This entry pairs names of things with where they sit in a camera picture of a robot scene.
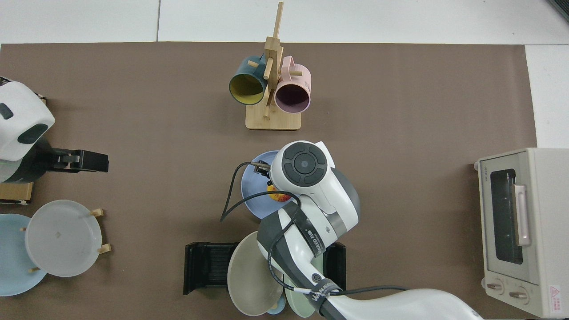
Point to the light blue plate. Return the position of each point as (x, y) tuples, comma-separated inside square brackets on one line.
[(11, 266)]

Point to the green plate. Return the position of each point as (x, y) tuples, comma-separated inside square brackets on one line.
[(300, 304)]

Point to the wooden plate rack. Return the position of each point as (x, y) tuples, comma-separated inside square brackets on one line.
[(97, 212)]

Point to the dark grey slanted panel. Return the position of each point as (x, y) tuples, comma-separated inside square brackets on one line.
[(562, 6)]

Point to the dark blue mug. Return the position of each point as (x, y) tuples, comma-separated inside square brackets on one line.
[(246, 89)]

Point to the red yellow apple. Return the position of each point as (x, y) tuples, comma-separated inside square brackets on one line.
[(278, 195)]

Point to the brown table cloth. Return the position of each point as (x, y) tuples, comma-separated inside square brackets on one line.
[(133, 133)]

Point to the wooden cup stand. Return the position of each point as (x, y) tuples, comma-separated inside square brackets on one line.
[(273, 120)]

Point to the black dish rack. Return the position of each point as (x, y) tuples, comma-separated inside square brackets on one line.
[(204, 266)]

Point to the small blue round thing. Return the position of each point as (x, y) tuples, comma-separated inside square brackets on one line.
[(276, 309)]

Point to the pale toaster oven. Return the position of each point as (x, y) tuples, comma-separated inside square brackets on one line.
[(546, 231)]

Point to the pink mug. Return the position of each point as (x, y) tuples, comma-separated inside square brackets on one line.
[(293, 98)]

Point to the pale grey plate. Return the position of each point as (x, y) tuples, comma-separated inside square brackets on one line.
[(62, 238)]

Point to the beige plate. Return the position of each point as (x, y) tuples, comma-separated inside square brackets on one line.
[(249, 284)]

